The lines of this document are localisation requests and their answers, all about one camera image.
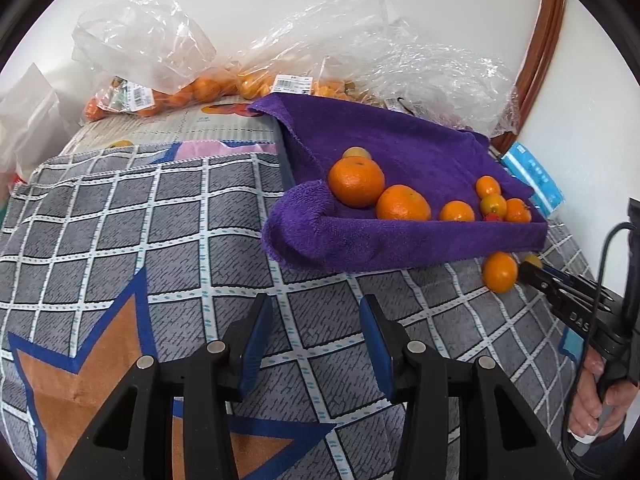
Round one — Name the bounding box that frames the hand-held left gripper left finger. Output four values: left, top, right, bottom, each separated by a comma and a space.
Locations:
57, 292, 275, 480

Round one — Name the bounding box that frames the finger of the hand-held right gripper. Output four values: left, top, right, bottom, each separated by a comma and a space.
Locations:
519, 262, 596, 311
542, 265, 601, 296

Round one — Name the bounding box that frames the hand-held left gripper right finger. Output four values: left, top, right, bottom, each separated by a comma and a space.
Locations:
359, 294, 576, 480

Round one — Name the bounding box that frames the small mandarin orange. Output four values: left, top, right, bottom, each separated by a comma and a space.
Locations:
504, 198, 532, 224
482, 252, 519, 294
439, 200, 476, 223
475, 175, 502, 199

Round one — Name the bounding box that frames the yellow cherry tomato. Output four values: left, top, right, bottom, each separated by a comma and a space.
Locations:
480, 193, 508, 218

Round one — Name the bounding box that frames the large mandarin orange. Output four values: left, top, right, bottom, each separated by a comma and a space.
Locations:
328, 157, 386, 208
376, 184, 432, 221

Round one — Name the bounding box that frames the purple towel-lined tray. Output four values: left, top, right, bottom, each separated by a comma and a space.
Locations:
247, 92, 548, 273

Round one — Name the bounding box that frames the person's right hand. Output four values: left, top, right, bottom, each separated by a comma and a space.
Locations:
570, 347, 640, 436

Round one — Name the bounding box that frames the blue tissue box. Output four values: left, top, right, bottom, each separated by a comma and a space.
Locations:
501, 142, 566, 218

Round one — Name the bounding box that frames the grey checkered star blanket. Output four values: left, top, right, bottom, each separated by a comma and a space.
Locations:
0, 150, 601, 480

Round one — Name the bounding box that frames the printed foam mat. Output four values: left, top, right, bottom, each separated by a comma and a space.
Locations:
65, 102, 281, 161

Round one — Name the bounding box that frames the pile of bagged small mandarins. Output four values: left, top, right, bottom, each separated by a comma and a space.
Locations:
236, 71, 357, 102

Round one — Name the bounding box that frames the pile of bagged oranges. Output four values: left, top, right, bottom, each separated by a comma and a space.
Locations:
82, 74, 238, 122

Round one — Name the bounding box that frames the white plastic bag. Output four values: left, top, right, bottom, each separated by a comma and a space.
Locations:
0, 62, 81, 176

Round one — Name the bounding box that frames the brown wooden door frame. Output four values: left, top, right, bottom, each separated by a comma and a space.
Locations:
487, 0, 568, 151

